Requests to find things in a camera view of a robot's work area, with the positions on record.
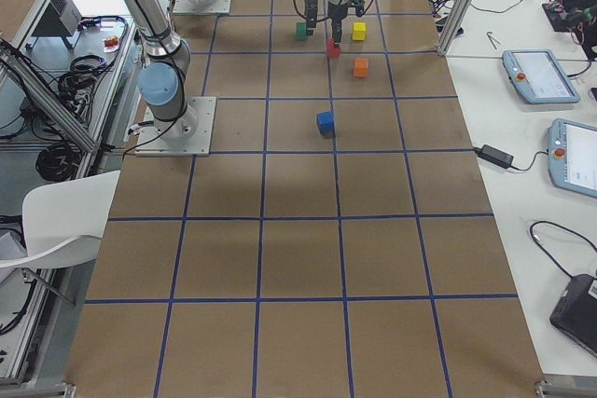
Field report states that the teach pendant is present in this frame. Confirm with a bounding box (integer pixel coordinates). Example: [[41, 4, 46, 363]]
[[502, 49, 580, 104], [548, 118, 596, 198]]

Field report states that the red wooden block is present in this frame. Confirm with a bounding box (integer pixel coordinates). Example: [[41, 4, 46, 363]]
[[326, 38, 341, 58]]

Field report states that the upper teach pendant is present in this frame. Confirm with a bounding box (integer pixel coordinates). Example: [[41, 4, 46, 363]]
[[502, 49, 580, 104]]

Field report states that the lower teach pendant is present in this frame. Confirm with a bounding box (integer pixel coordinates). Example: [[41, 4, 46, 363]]
[[548, 118, 596, 198]]

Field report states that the grey control box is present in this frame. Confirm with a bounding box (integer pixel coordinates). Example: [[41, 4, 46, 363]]
[[25, 0, 83, 49]]

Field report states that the blue wooden block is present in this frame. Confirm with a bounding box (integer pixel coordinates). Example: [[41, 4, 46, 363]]
[[316, 111, 335, 135]]

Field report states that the green wooden block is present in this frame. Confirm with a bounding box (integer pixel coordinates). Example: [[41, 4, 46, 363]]
[[295, 21, 309, 41]]

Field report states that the orange wooden block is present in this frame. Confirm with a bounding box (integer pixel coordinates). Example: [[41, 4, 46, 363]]
[[353, 57, 369, 78]]

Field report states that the yellow wooden block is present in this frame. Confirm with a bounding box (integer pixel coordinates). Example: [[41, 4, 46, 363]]
[[351, 21, 368, 42]]

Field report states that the black laptop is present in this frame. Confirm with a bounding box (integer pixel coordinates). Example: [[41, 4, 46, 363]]
[[549, 274, 596, 356]]

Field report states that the white chair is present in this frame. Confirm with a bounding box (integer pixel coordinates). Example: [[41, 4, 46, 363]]
[[1, 171, 120, 280]]

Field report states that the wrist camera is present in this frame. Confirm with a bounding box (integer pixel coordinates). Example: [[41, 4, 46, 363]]
[[349, 0, 366, 17]]

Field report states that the black coiled cable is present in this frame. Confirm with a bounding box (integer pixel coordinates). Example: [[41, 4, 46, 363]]
[[35, 139, 80, 183]]

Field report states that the black power adapter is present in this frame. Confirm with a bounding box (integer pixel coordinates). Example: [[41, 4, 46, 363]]
[[474, 144, 514, 169]]

